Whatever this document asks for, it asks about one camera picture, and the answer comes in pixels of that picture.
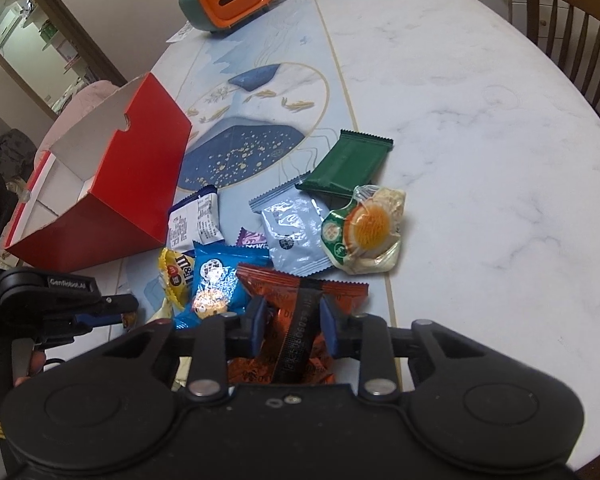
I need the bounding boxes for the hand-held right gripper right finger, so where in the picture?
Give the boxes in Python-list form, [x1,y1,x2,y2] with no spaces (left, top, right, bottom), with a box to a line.
[319,294,491,403]

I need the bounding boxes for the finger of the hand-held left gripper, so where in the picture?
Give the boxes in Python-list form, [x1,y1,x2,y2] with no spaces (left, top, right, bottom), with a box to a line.
[34,311,108,347]
[97,294,140,317]

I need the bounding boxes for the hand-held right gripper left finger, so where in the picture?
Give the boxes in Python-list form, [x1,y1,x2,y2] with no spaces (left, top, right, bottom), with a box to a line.
[100,296,268,403]

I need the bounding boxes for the orange brown foil snack packet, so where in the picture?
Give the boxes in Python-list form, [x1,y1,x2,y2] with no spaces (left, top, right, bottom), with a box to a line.
[227,262,370,386]

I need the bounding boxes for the blue cookie packet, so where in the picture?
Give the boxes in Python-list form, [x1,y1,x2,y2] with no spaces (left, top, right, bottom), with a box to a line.
[174,241,272,331]

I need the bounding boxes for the yellow candy packet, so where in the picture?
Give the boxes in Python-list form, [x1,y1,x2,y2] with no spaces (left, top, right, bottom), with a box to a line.
[159,247,198,311]

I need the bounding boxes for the purple candy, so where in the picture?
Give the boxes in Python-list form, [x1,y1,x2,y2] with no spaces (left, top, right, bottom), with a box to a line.
[237,227,270,251]

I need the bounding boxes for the light blue snack packet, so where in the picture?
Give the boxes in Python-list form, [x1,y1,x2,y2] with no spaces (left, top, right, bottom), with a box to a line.
[249,180,337,277]

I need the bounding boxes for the white cardboard box red rim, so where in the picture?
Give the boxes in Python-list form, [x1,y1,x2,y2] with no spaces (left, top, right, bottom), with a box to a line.
[5,72,193,281]

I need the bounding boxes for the person's left hand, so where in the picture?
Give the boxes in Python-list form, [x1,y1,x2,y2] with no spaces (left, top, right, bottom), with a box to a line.
[0,350,47,396]

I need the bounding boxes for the clear wrapped orange pastry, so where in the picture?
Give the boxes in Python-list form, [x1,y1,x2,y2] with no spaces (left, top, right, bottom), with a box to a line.
[321,185,407,275]

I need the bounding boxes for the white and blue snack packet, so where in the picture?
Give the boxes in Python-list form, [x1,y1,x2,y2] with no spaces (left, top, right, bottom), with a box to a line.
[167,185,225,253]

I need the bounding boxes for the dark clothes pile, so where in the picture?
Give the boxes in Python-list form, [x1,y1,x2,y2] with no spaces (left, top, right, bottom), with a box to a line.
[0,130,36,271]

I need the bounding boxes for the green snack packet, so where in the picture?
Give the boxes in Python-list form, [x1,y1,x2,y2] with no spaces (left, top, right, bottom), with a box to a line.
[296,129,395,196]

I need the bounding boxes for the pink puffer jacket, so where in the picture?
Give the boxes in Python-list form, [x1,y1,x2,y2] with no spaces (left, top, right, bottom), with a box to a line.
[32,80,123,161]

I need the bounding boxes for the wooden framed mirror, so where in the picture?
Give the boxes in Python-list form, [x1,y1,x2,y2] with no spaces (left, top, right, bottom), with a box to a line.
[0,0,126,121]

